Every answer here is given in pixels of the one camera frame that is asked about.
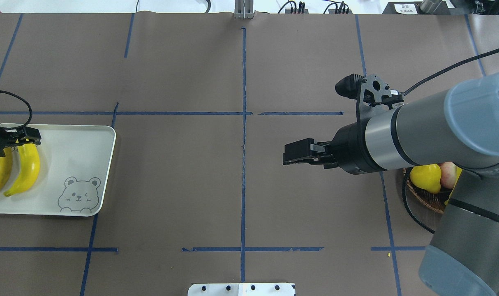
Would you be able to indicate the pink red apple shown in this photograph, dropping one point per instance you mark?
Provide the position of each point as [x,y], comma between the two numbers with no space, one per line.
[448,170]

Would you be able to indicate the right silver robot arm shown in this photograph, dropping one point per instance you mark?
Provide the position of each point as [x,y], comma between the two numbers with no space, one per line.
[459,125]

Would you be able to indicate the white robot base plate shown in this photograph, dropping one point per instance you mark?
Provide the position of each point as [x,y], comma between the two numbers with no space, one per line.
[242,289]

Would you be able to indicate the bright yellow banana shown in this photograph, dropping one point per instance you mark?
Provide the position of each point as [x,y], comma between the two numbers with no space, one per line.
[30,166]

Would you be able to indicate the brown wicker basket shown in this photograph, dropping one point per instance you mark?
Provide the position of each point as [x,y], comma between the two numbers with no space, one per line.
[435,202]

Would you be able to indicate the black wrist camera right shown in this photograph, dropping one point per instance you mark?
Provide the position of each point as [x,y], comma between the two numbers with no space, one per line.
[370,90]

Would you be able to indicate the white bear print tray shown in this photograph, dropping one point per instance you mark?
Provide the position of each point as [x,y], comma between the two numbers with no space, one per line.
[75,166]

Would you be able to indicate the yellow bell pepper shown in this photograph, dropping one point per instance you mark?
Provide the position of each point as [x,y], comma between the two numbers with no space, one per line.
[427,177]

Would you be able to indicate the aluminium frame post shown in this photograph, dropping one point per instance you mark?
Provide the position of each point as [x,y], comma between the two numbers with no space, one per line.
[244,9]

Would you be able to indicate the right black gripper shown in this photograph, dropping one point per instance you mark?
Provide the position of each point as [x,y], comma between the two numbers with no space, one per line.
[351,147]

